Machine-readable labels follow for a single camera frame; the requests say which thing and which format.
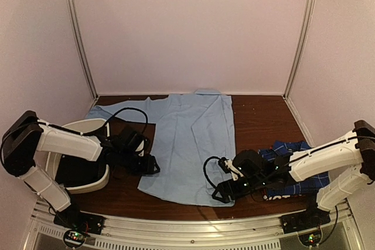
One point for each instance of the aluminium frame post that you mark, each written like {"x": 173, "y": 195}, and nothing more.
{"x": 80, "y": 48}
{"x": 303, "y": 35}

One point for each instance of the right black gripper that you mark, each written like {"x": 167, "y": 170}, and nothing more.
{"x": 226, "y": 192}

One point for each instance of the aluminium front rail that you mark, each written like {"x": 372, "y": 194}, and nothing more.
{"x": 264, "y": 232}

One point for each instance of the red black folded shirt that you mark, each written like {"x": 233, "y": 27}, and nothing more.
{"x": 267, "y": 197}

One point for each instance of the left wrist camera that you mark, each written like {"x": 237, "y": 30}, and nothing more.
{"x": 143, "y": 146}

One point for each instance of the left aluminium frame post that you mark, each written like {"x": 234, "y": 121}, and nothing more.
{"x": 80, "y": 48}

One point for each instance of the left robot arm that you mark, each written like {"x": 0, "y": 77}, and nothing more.
{"x": 25, "y": 146}

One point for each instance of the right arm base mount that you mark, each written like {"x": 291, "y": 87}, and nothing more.
{"x": 307, "y": 224}

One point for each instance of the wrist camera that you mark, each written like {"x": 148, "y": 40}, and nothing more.
{"x": 228, "y": 167}
{"x": 143, "y": 146}

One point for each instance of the blue plaid folded shirt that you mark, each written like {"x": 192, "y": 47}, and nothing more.
{"x": 309, "y": 186}

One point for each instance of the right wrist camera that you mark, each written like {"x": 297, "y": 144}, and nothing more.
{"x": 228, "y": 167}

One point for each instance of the right aluminium frame post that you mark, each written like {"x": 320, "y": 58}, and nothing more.
{"x": 303, "y": 35}

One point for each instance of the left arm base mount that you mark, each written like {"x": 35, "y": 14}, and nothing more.
{"x": 79, "y": 226}

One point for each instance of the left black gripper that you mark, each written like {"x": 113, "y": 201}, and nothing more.
{"x": 147, "y": 167}

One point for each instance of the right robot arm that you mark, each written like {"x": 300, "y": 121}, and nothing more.
{"x": 250, "y": 171}

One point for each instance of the light blue long sleeve shirt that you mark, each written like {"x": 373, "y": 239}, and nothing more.
{"x": 189, "y": 128}

